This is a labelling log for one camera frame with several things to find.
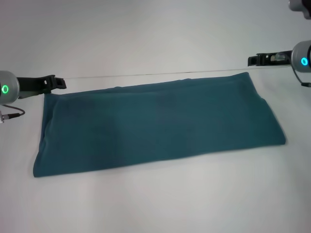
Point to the teal blue FREE t-shirt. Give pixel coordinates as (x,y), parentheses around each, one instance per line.
(158,121)

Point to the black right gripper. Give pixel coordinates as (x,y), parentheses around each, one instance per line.
(275,58)

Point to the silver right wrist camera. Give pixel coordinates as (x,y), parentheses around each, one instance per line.
(300,6)

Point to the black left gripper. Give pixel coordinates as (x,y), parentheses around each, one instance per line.
(34,85)

